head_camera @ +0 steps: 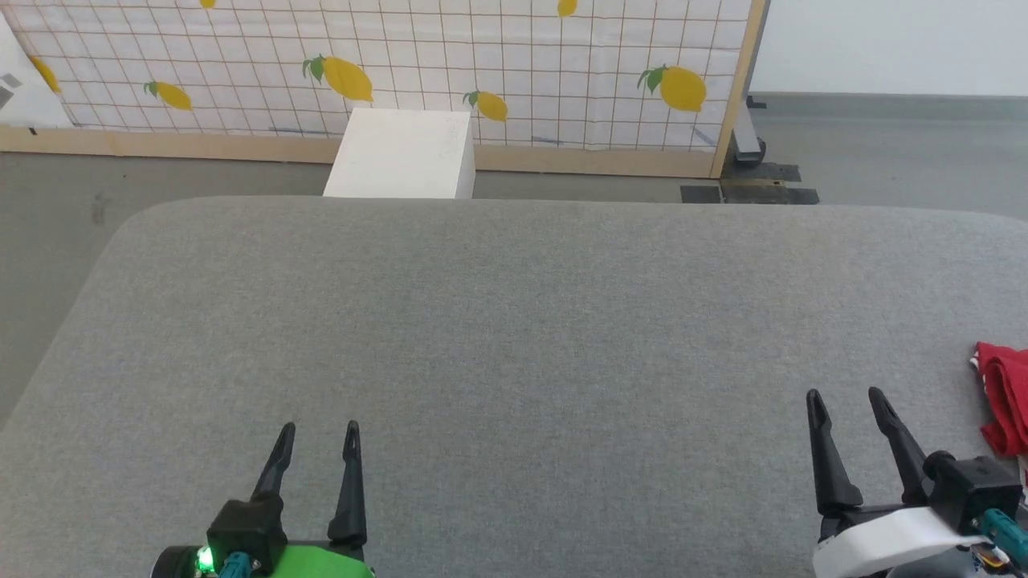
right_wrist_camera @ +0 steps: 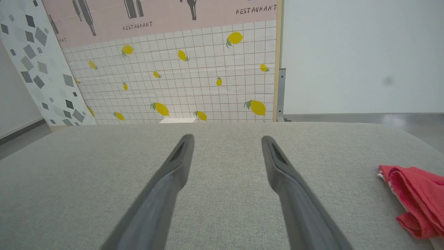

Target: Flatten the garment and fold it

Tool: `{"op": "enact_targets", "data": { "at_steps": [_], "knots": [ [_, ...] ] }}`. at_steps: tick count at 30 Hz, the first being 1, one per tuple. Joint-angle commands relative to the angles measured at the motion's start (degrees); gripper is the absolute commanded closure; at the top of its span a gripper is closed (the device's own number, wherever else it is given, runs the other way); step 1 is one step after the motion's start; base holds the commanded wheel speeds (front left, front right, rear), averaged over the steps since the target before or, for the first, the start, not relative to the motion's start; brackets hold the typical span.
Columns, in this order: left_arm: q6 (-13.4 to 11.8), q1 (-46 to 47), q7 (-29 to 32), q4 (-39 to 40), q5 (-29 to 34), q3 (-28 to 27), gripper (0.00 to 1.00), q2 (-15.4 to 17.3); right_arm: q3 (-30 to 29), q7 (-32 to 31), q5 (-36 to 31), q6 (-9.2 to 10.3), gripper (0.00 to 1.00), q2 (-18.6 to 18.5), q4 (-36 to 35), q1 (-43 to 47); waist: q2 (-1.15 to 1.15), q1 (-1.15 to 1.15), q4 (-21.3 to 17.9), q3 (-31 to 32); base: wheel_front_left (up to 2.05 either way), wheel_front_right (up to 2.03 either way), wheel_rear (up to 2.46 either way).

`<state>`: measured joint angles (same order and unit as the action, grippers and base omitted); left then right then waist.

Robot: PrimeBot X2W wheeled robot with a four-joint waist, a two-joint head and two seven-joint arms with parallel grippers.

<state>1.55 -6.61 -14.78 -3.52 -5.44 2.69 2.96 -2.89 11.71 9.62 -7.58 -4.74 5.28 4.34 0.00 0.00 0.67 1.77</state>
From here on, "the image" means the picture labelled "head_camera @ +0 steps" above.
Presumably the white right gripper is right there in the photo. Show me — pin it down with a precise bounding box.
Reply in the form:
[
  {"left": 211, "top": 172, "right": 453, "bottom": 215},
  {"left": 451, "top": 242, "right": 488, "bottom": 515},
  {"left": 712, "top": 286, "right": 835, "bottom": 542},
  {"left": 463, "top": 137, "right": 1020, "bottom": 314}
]
[{"left": 807, "top": 388, "right": 977, "bottom": 578}]

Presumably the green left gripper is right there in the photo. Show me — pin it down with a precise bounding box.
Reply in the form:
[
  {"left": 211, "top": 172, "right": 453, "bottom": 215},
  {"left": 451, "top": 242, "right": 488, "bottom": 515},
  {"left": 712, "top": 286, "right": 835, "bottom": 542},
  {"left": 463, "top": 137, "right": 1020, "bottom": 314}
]
[{"left": 251, "top": 421, "right": 376, "bottom": 578}]

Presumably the red and white sports jersey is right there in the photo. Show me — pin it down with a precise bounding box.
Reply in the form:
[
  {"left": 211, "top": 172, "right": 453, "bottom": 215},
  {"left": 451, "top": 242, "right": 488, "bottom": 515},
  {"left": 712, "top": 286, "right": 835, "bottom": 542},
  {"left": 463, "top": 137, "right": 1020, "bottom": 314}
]
[{"left": 969, "top": 341, "right": 1028, "bottom": 458}]

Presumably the grey fabric sofa cushion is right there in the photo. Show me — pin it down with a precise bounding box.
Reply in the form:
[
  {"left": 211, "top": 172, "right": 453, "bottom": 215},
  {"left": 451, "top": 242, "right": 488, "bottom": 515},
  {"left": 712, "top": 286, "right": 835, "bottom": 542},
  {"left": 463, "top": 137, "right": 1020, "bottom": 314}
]
[{"left": 0, "top": 197, "right": 1028, "bottom": 578}]

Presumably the short black floor tape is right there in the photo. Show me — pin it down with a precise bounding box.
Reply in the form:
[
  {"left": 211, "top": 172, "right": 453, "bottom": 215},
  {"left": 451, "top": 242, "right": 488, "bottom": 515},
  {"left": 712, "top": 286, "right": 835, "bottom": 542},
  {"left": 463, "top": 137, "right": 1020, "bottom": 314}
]
[{"left": 723, "top": 163, "right": 802, "bottom": 183}]

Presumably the long black floor tape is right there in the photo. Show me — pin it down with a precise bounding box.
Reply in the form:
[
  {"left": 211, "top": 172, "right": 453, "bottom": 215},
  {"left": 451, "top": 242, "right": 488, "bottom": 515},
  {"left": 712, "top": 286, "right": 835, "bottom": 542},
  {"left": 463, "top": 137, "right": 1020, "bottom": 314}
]
[{"left": 681, "top": 183, "right": 820, "bottom": 205}]

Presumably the white rectangular box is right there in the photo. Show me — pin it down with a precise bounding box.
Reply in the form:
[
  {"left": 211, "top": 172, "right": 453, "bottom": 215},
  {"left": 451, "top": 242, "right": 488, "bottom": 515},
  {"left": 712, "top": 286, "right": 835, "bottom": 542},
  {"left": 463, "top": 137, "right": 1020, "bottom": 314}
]
[{"left": 323, "top": 108, "right": 476, "bottom": 199}]

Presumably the grey metal partition stand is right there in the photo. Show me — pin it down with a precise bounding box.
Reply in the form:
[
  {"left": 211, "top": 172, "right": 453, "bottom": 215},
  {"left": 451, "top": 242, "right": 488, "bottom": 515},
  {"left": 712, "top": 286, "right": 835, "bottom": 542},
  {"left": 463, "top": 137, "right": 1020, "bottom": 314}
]
[{"left": 732, "top": 96, "right": 768, "bottom": 167}]

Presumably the white board panel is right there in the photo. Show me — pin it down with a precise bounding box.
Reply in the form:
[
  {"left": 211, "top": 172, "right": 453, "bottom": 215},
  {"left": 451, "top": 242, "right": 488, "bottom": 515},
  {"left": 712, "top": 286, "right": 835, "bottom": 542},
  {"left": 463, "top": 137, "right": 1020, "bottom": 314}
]
[{"left": 0, "top": 12, "right": 75, "bottom": 129}]

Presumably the lemon print grid sheet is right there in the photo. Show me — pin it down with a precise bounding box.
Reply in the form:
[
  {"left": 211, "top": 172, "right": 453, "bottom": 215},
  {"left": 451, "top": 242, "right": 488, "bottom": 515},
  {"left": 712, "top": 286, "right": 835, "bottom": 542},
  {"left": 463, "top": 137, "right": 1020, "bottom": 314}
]
[{"left": 0, "top": 0, "right": 756, "bottom": 153}]

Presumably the right teal plug black cable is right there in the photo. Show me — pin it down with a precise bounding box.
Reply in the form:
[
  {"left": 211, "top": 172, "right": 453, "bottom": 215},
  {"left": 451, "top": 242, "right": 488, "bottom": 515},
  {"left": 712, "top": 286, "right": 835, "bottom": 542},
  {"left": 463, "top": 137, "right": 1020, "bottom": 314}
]
[{"left": 980, "top": 508, "right": 1028, "bottom": 572}]

